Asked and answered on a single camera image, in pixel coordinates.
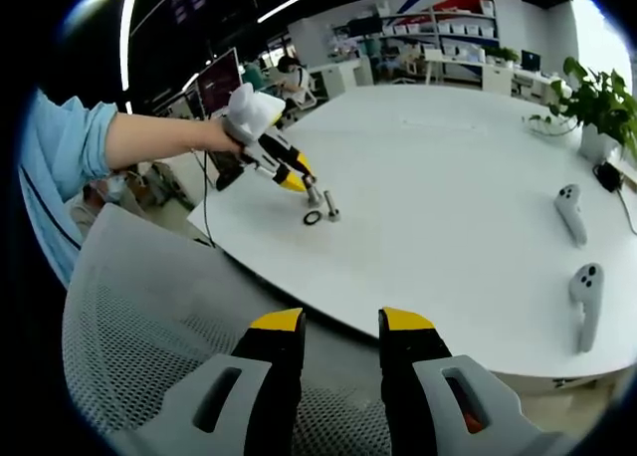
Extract white low cabinet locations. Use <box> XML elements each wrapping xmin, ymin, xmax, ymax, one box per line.
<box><xmin>308</xmin><ymin>59</ymin><xmax>374</xmax><ymax>99</ymax></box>

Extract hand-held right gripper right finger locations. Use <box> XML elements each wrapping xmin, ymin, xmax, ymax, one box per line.
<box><xmin>377</xmin><ymin>305</ymin><xmax>578</xmax><ymax>456</ymax></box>

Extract green potted plant white pot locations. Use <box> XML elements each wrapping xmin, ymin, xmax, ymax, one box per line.
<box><xmin>527</xmin><ymin>57</ymin><xmax>637</xmax><ymax>161</ymax></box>

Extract person's left hand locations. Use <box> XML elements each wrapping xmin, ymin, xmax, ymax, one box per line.
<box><xmin>208</xmin><ymin>118</ymin><xmax>246</xmax><ymax>159</ymax></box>

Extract white office chair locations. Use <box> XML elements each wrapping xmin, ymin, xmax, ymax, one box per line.
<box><xmin>296</xmin><ymin>77</ymin><xmax>319</xmax><ymax>112</ymax></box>

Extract black power adapter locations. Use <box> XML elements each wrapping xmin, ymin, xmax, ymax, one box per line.
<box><xmin>594</xmin><ymin>161</ymin><xmax>626</xmax><ymax>193</ymax></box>

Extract black cloth item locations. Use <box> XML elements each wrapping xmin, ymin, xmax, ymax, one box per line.
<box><xmin>214</xmin><ymin>164</ymin><xmax>248</xmax><ymax>192</ymax></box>

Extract shelving unit with white bins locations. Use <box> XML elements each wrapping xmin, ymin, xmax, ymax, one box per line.
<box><xmin>380</xmin><ymin>10</ymin><xmax>499</xmax><ymax>79</ymax></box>

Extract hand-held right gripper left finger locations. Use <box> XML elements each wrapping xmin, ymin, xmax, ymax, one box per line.
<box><xmin>118</xmin><ymin>306</ymin><xmax>308</xmax><ymax>456</ymax></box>

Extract large threaded steel stud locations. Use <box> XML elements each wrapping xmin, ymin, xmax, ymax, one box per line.
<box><xmin>304</xmin><ymin>176</ymin><xmax>324</xmax><ymax>209</ymax></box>

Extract grey handheld controller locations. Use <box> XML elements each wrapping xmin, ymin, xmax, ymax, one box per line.
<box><xmin>554</xmin><ymin>183</ymin><xmax>588</xmax><ymax>248</ymax></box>
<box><xmin>569</xmin><ymin>262</ymin><xmax>606</xmax><ymax>353</ymax></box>

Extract white table wooden legs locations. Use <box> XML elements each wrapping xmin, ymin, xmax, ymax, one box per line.
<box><xmin>422</xmin><ymin>47</ymin><xmax>487</xmax><ymax>84</ymax></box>

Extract thin adapter cable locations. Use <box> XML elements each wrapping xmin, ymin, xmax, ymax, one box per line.
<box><xmin>615</xmin><ymin>188</ymin><xmax>637</xmax><ymax>237</ymax></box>

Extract computer monitor red screen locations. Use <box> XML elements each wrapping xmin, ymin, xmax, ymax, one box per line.
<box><xmin>196</xmin><ymin>47</ymin><xmax>243</xmax><ymax>116</ymax></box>

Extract small threaded steel stud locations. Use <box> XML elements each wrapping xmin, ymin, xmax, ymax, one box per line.
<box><xmin>321</xmin><ymin>190</ymin><xmax>342</xmax><ymax>224</ymax></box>

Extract grey mesh office chair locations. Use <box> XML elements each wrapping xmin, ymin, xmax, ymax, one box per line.
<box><xmin>62</xmin><ymin>202</ymin><xmax>394</xmax><ymax>456</ymax></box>

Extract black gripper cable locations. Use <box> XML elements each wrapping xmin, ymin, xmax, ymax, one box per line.
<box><xmin>191</xmin><ymin>149</ymin><xmax>218</xmax><ymax>251</ymax></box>

